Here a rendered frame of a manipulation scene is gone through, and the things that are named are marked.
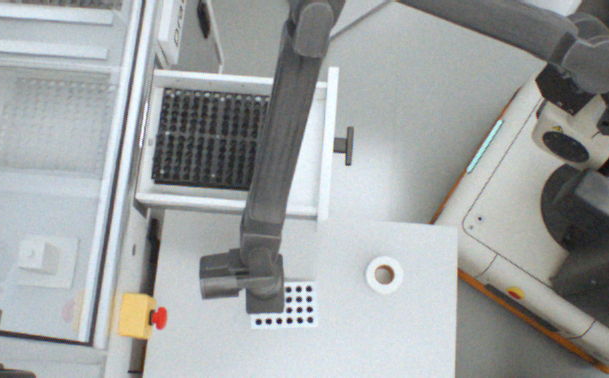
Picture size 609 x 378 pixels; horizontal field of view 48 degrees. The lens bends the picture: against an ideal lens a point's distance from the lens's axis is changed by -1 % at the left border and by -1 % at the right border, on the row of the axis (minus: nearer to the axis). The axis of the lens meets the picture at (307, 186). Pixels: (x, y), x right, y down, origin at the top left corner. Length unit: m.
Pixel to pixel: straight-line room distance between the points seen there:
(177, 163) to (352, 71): 1.12
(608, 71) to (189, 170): 0.73
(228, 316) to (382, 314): 0.29
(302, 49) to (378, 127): 1.40
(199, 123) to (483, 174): 0.93
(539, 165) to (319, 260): 0.85
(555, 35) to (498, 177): 1.04
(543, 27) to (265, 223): 0.46
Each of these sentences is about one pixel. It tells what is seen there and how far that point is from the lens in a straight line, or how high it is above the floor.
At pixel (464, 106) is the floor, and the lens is 2.32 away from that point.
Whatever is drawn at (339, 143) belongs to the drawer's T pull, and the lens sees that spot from 1.25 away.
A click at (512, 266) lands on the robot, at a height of 0.28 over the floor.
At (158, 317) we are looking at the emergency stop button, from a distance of 1.23.
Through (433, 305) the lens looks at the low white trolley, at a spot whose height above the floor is 0.76.
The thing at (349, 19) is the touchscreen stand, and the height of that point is 0.03.
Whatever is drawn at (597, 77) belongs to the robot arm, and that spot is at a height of 1.27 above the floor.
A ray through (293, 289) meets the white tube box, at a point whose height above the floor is 0.80.
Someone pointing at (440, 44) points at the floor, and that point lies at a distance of 2.39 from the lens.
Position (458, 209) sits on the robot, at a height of 0.28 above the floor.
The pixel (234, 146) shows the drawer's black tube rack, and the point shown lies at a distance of 1.27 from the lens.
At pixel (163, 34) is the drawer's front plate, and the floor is 0.93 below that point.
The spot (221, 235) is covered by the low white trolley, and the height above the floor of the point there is 0.76.
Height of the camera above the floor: 2.10
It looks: 75 degrees down
